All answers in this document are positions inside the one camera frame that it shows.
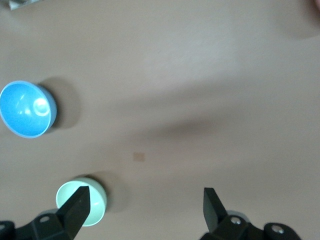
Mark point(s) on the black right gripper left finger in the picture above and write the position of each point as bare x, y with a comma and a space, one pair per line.
72, 215

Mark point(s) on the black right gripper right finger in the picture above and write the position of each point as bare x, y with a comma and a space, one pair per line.
215, 217

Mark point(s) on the light green bowl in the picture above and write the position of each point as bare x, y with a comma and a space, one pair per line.
97, 205

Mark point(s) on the blue plastic bowl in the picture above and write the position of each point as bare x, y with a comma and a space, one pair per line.
22, 112

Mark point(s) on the pink plastic bowl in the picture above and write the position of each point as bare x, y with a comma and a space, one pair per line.
313, 5

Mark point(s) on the white metal bracket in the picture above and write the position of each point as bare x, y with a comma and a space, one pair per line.
21, 3

